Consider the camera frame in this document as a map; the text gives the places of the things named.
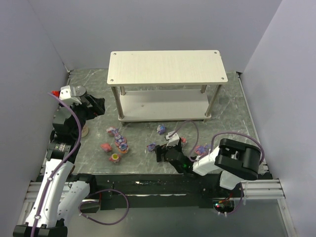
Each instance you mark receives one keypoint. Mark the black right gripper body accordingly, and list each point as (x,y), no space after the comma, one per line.
(162,153)

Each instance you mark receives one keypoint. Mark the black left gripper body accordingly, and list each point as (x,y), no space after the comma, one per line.
(92,106)

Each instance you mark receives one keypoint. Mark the red bunny ear toy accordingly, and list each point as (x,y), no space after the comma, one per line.
(183,141)

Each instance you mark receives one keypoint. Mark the pink toy yellow hat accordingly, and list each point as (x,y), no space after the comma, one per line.
(115,158)

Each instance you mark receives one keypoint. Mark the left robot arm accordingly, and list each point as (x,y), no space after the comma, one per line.
(51,213)

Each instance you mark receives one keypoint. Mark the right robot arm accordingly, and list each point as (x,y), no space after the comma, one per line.
(238,161)

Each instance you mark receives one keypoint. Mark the white two-tier shelf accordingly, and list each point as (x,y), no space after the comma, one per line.
(165,85)

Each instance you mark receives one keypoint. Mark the beige pump lotion bottle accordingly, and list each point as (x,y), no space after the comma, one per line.
(85,131)

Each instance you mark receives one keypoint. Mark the pink purple lying toy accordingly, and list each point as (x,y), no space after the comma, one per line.
(202,151)

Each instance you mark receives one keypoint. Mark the dark soda can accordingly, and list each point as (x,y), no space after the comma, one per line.
(80,91)

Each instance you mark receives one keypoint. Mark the pink white toy top-left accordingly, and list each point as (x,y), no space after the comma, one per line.
(112,130)

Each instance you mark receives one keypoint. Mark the purple toy centre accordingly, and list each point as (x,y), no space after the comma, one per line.
(151,147)

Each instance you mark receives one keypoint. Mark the purple white standing toy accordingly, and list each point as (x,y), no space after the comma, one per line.
(161,129)

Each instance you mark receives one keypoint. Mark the purple spotted toy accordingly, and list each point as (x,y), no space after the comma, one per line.
(119,139)

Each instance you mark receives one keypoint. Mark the orange base purple toy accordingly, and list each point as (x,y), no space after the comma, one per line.
(123,148)

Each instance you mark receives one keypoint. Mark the small electronics board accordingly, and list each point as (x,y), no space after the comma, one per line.
(224,206)

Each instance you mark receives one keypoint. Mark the black front base bar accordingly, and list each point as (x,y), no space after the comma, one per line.
(160,190)

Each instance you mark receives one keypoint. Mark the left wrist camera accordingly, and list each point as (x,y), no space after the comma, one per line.
(68,95)

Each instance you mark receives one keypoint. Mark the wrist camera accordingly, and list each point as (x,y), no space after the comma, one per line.
(68,95)
(172,139)

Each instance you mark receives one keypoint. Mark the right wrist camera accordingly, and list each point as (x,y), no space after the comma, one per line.
(172,139)

